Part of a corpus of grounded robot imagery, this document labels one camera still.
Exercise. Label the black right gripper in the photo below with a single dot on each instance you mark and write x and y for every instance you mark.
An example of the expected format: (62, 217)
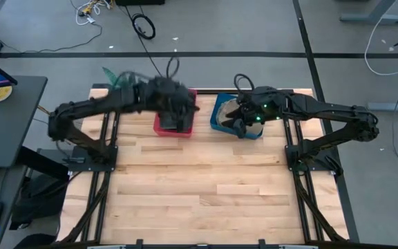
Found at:
(251, 103)

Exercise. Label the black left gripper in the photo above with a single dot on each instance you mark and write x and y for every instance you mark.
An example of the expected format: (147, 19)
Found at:
(171, 97)

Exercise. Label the tan trousers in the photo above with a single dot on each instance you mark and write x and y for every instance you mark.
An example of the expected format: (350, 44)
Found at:
(254, 129)

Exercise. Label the beige baseball cap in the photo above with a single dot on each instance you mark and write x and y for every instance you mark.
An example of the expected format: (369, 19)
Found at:
(226, 114)

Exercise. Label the dark baseball cap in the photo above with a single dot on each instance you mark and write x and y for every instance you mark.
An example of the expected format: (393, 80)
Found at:
(171, 124)

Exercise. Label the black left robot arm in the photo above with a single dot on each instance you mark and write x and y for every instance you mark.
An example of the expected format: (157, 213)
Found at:
(81, 105)

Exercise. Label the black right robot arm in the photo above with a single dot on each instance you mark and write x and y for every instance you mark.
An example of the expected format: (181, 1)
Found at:
(323, 107)

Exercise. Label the blue plastic bin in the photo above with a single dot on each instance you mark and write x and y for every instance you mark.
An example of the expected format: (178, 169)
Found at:
(214, 121)

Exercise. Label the pink plastic bin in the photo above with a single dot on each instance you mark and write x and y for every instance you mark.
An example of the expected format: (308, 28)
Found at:
(171, 134)

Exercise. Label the green snake plant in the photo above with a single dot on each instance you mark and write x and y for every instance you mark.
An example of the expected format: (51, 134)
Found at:
(111, 74)

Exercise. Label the black box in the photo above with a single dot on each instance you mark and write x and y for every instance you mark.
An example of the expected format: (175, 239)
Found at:
(140, 2)

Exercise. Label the grey desk foot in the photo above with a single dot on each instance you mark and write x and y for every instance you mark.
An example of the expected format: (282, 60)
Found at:
(371, 18)
(392, 106)

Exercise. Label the black desk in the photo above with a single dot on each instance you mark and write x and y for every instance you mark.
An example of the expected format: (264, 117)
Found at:
(9, 128)

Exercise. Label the black backpack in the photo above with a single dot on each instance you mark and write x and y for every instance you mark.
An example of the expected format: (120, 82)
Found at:
(40, 200)

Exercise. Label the dark grey side desk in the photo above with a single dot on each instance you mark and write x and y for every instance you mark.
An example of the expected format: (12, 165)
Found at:
(7, 193)

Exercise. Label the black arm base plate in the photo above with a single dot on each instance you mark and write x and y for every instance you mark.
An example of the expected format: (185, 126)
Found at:
(291, 166)
(81, 166)

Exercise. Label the black aluminium table frame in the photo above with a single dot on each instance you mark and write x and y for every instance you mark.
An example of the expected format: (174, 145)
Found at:
(99, 221)

